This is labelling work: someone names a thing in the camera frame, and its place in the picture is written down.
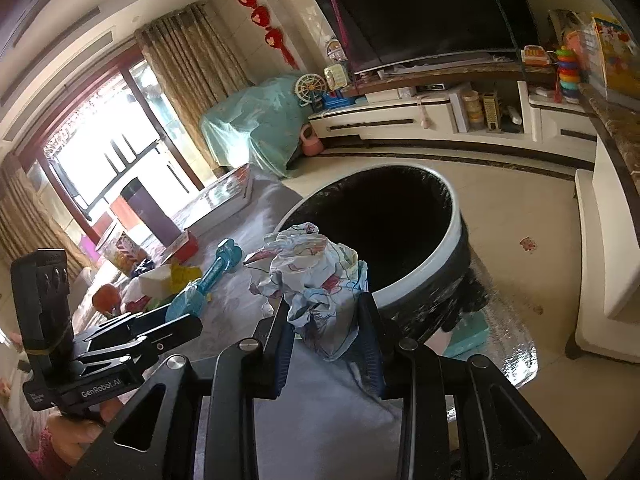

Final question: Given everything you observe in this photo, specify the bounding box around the orange fruit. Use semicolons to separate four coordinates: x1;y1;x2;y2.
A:
92;284;123;316

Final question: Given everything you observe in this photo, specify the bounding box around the large picture book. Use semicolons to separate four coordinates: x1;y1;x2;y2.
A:
167;164;252;236

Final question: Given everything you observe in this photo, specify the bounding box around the red hanging wall ornament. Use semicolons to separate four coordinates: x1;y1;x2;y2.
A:
227;0;300;70

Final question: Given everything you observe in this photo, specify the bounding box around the colourful printed carton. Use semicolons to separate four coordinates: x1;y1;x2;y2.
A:
97;232;143;276

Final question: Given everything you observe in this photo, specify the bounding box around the white tissue pack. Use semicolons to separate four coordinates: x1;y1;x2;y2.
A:
137;265;176;296

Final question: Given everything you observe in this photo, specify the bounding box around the yellow wrapper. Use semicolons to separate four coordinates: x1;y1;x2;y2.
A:
170;262;203;293

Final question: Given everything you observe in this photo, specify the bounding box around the teal furniture cover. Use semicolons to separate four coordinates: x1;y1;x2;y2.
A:
200;74;321;178

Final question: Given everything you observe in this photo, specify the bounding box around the round yellow container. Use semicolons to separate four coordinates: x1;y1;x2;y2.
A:
461;91;486;131

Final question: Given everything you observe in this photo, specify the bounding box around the black television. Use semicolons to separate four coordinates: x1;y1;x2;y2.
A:
310;0;541;77

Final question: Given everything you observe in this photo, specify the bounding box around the red box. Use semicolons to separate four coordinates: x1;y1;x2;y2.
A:
162;230;199;266

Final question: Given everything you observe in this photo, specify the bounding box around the teal foam block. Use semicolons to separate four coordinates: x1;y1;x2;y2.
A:
442;310;492;358

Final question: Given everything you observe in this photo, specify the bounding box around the person's left hand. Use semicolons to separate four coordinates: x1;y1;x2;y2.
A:
55;395;128;461

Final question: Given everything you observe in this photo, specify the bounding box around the glass sliding door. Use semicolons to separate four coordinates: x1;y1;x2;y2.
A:
15;55;211;241

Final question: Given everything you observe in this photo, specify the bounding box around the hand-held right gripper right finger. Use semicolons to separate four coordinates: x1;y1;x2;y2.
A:
356;291;587;480

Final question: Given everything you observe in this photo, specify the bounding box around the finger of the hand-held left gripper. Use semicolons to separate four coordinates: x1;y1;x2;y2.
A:
75;314;203;361
102;307;173;335

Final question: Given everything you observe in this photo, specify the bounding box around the grey patterned tablecloth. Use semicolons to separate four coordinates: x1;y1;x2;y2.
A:
70;165;541;480

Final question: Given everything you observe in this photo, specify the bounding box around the purple tumbler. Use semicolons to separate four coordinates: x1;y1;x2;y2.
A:
120;176;182;248

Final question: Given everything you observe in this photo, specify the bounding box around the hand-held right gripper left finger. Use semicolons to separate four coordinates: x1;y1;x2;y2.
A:
65;302;297;480

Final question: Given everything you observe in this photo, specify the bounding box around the wooden slotted box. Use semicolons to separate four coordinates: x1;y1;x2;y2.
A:
481;91;503;133

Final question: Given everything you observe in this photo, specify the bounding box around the stacking rings toy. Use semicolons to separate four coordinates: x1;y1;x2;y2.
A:
555;46;582;103

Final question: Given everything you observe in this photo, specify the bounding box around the white TV cabinet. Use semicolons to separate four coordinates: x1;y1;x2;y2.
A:
307;77;601;171

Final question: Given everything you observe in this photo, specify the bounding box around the pink toy kettle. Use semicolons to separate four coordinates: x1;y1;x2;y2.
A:
299;125;323;157

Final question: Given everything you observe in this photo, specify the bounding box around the white and black trash bin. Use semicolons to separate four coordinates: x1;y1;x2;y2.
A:
272;164;471;348

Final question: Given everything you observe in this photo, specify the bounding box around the beige patterned curtain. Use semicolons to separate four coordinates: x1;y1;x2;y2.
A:
135;2;251;181
0;155;86;286

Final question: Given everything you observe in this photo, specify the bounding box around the blue plastic packaging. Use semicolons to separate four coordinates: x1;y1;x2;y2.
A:
165;238;243;318

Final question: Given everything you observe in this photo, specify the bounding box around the white toy ferris wheel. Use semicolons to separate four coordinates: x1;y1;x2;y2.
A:
294;72;328;111

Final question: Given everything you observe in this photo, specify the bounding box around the toy cash register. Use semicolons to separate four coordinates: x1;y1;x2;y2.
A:
521;45;552;67

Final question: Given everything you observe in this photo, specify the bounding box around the white side cabinet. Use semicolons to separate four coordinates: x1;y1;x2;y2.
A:
565;80;640;361

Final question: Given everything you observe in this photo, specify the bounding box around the yellow picture box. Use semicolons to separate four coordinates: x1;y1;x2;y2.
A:
590;12;638;103

